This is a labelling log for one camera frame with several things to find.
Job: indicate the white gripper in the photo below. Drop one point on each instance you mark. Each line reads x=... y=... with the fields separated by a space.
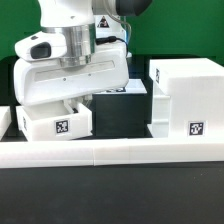
x=47 y=81

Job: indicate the white front drawer box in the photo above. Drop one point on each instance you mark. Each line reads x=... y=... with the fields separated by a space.
x=55 y=121

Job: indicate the white drawer cabinet frame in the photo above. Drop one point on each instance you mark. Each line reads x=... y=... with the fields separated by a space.
x=187 y=99

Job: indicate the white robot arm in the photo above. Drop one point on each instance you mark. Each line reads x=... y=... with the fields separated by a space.
x=66 y=59

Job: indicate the white left barrier block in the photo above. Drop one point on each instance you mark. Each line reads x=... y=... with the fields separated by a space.
x=5 y=120

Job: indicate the white marker tag sheet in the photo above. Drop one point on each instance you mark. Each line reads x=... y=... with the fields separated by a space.
x=134 y=86

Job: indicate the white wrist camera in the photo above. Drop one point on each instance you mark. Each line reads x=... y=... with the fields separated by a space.
x=41 y=46

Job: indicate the white front barrier rail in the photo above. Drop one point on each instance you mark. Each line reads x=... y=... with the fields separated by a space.
x=109 y=152

